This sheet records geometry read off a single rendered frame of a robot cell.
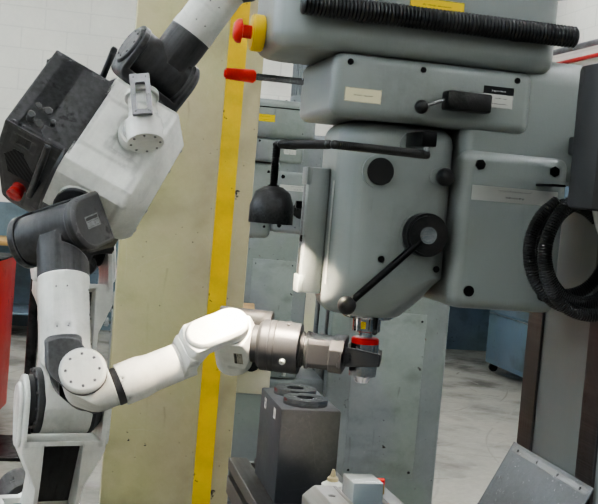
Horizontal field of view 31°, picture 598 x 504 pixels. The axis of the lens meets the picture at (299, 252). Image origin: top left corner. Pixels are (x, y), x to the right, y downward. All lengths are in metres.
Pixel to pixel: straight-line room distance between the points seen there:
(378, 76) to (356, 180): 0.17
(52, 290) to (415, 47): 0.73
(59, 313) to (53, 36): 9.06
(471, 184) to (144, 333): 1.95
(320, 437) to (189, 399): 1.49
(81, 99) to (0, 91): 8.74
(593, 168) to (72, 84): 1.00
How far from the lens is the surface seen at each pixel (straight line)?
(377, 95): 1.69
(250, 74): 1.86
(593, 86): 1.58
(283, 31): 1.68
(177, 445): 3.59
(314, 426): 2.10
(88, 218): 1.91
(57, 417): 2.34
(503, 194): 1.76
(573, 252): 1.96
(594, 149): 1.56
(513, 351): 9.76
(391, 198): 1.72
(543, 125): 1.80
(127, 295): 3.49
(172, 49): 2.15
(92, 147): 1.99
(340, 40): 1.68
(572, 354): 1.94
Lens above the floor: 1.50
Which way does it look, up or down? 3 degrees down
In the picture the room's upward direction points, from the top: 5 degrees clockwise
